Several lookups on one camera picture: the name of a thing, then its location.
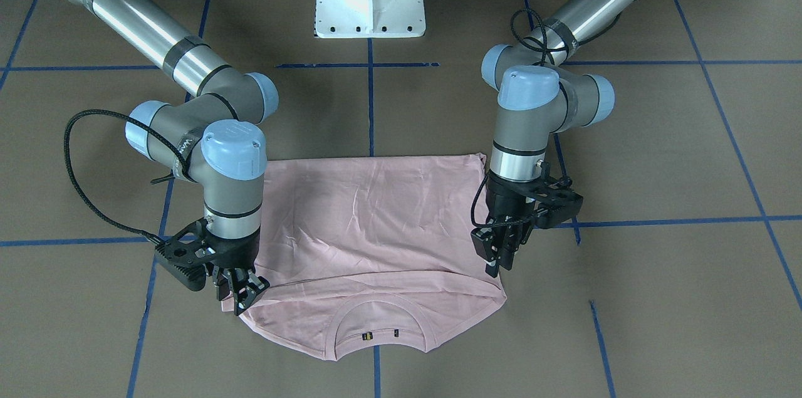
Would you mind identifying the pink Snoopy t-shirt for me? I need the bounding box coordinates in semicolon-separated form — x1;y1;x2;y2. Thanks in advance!
240;154;507;361

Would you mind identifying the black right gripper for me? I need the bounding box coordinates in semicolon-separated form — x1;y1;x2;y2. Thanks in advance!
200;228;270;316

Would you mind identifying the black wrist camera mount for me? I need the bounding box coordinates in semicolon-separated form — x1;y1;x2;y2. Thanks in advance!
529;175;584;229
155;218;208;291

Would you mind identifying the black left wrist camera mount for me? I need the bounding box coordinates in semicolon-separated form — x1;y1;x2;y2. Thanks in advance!
529;175;584;229

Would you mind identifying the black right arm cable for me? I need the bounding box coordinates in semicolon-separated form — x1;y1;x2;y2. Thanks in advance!
64;109;207;245

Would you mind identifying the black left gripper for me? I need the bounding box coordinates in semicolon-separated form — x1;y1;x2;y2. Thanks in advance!
471;172;545;278

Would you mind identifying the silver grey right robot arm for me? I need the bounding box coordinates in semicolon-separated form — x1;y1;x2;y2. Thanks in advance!
63;0;279;315

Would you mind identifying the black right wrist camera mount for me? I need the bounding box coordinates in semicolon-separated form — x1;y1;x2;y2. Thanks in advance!
155;218;208;291

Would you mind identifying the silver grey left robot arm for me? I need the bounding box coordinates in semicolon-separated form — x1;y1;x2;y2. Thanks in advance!
471;0;638;278

